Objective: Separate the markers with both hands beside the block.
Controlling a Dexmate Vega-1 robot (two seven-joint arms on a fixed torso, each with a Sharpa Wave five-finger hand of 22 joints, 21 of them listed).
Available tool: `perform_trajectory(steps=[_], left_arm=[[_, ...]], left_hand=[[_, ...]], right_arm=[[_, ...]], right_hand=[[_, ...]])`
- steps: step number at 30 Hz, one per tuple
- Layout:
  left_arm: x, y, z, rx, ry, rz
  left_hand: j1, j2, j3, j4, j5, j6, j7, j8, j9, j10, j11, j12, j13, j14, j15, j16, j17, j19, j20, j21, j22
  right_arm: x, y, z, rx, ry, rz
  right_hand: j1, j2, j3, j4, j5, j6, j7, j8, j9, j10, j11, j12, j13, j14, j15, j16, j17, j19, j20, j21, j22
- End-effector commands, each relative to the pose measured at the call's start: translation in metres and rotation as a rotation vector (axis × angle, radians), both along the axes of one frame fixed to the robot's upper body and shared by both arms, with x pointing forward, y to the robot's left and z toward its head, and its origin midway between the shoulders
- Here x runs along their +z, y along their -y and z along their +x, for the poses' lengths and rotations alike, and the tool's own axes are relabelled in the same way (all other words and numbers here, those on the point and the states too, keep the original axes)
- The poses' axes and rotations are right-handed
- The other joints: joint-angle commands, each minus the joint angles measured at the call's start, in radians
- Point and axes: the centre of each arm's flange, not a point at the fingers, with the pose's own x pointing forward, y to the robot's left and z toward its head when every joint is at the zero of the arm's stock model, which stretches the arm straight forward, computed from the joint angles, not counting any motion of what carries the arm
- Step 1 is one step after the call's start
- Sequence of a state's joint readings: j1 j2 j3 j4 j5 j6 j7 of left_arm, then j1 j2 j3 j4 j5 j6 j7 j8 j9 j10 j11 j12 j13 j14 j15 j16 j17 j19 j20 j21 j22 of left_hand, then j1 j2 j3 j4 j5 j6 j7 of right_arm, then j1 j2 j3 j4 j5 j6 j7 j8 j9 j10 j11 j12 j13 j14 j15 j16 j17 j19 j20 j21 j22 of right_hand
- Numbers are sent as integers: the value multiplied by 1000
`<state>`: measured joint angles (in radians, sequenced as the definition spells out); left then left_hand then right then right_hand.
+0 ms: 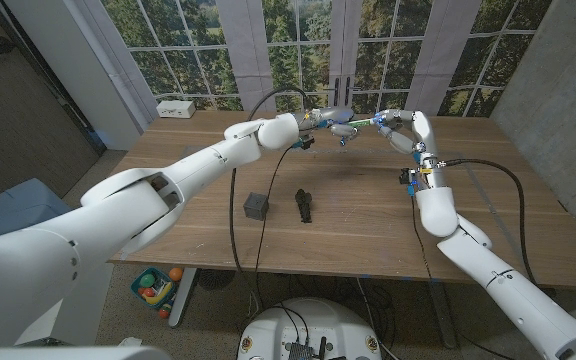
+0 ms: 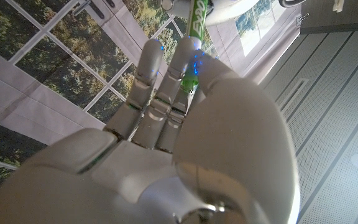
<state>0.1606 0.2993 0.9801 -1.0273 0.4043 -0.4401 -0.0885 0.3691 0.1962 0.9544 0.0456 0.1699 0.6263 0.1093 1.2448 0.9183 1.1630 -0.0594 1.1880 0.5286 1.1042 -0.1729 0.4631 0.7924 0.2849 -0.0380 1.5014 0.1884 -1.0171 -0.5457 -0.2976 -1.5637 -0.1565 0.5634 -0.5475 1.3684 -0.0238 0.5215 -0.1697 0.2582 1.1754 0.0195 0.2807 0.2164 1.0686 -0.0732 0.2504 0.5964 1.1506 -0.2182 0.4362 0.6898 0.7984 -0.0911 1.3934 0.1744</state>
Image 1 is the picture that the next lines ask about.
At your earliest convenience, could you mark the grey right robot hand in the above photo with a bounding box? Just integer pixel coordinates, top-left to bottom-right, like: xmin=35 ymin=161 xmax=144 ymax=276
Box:
xmin=372 ymin=108 xmax=439 ymax=161

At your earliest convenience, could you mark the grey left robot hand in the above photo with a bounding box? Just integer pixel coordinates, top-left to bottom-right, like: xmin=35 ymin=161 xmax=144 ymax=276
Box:
xmin=312 ymin=105 xmax=362 ymax=147

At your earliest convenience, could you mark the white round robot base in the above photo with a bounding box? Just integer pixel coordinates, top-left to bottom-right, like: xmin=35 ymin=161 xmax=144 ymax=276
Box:
xmin=236 ymin=297 xmax=383 ymax=360

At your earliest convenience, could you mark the dark grey cube block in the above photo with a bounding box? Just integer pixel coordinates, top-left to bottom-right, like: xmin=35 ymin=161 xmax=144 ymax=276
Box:
xmin=243 ymin=191 xmax=271 ymax=222

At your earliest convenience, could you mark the printed window forest backdrop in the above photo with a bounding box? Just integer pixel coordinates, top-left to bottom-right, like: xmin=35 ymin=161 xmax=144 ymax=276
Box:
xmin=75 ymin=0 xmax=554 ymax=119

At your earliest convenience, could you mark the white box device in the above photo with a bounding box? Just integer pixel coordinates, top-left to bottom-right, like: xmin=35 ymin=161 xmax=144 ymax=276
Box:
xmin=156 ymin=99 xmax=197 ymax=120

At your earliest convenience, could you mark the grey table leg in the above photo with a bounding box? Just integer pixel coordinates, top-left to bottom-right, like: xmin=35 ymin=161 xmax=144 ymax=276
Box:
xmin=425 ymin=280 xmax=458 ymax=350
xmin=167 ymin=267 xmax=199 ymax=329

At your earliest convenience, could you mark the round black floor fan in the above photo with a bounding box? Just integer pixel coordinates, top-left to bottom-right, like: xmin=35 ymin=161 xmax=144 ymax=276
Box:
xmin=196 ymin=268 xmax=237 ymax=292

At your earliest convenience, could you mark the teal basket of toys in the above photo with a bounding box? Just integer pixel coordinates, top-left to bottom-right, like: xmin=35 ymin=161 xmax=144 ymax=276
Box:
xmin=130 ymin=266 xmax=185 ymax=320

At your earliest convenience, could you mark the blue grey bin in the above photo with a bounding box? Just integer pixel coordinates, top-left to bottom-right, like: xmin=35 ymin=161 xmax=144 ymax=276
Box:
xmin=0 ymin=178 xmax=74 ymax=246

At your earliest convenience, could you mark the white robot torso edge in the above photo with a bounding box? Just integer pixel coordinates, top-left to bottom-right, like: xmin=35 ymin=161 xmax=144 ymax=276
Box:
xmin=0 ymin=346 xmax=172 ymax=360

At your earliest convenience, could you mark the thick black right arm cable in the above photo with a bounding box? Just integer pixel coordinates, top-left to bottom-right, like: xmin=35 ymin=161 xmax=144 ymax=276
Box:
xmin=439 ymin=157 xmax=542 ymax=291

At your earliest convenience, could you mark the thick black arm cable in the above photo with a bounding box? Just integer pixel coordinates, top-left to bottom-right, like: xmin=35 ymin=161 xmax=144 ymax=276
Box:
xmin=227 ymin=87 xmax=311 ymax=306
xmin=439 ymin=157 xmax=542 ymax=291

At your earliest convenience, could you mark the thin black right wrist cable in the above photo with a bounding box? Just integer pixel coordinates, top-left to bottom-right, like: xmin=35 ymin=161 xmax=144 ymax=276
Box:
xmin=410 ymin=195 xmax=432 ymax=281

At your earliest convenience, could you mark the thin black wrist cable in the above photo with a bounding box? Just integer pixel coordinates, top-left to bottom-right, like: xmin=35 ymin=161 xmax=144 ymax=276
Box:
xmin=253 ymin=147 xmax=291 ymax=274
xmin=410 ymin=195 xmax=432 ymax=281

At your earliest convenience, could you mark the thin black left wrist cable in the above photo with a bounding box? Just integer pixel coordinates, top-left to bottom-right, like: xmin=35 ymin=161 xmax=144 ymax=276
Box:
xmin=253 ymin=147 xmax=291 ymax=274

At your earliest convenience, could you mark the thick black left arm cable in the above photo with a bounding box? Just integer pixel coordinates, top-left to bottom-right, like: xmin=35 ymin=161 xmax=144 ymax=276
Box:
xmin=227 ymin=87 xmax=311 ymax=306

